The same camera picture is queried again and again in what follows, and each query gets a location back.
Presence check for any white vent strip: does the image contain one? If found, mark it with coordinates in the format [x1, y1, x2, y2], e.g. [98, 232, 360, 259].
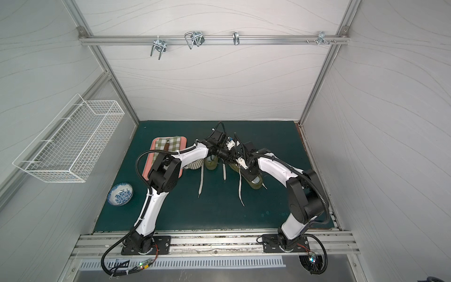
[79, 256, 286, 271]

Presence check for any metal hook clamp middle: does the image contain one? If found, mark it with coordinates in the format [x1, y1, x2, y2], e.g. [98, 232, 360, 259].
[184, 31, 205, 49]

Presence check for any metal bracket right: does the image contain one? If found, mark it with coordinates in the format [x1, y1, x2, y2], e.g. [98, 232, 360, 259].
[305, 31, 337, 45]

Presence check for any white wire basket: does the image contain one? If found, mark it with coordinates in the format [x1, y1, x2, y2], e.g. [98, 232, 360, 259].
[12, 94, 124, 183]

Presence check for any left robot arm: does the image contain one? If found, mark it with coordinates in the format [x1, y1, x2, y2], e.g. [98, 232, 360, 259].
[131, 130, 245, 242]

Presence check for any small metal clip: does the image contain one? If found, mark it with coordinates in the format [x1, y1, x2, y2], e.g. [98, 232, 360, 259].
[232, 31, 240, 46]

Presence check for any green checkered cloth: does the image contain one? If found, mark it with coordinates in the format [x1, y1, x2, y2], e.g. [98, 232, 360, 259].
[154, 136, 182, 152]

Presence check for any metal U-bolt clamp left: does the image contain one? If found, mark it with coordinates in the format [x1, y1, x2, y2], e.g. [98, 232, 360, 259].
[150, 36, 167, 60]

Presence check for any blue white patterned bowl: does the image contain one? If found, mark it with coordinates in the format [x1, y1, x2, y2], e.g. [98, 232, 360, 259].
[107, 183, 133, 206]

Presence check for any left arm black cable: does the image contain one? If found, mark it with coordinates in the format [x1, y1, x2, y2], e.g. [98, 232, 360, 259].
[134, 144, 196, 195]

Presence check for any aluminium crossbar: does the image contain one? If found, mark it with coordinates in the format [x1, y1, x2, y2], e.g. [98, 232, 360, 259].
[79, 34, 351, 47]

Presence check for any ribbed ceramic cup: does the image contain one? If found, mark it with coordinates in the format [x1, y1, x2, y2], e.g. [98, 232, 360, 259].
[184, 159, 204, 170]

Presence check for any pink tray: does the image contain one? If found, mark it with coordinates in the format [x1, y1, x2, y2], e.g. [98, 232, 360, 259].
[141, 136, 188, 180]

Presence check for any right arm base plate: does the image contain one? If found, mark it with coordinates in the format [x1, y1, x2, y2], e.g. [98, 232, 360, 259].
[256, 233, 310, 253]

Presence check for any olive shoe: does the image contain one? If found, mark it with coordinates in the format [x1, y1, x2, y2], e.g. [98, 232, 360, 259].
[198, 154, 227, 196]
[229, 164, 267, 206]

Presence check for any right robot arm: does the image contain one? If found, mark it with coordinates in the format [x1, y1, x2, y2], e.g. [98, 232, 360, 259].
[231, 142, 330, 250]

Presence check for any light blue insole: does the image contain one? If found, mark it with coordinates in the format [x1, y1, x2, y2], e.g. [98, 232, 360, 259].
[251, 176, 263, 186]

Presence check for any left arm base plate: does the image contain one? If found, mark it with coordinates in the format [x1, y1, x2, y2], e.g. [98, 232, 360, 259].
[121, 236, 171, 256]

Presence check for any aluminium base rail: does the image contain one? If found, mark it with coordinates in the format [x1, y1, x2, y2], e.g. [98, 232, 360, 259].
[70, 229, 360, 259]

